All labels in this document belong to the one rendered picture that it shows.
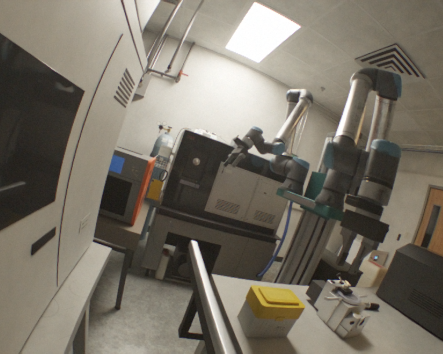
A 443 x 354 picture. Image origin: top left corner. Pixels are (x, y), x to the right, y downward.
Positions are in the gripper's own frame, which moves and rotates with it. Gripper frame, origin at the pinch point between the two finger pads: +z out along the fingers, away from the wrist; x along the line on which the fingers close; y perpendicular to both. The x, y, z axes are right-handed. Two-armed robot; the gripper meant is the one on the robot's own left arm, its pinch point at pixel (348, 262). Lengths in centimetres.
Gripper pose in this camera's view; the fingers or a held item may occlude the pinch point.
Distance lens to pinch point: 64.1
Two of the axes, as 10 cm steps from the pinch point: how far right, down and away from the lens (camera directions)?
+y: 9.1, 3.0, 3.0
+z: -3.3, 9.4, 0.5
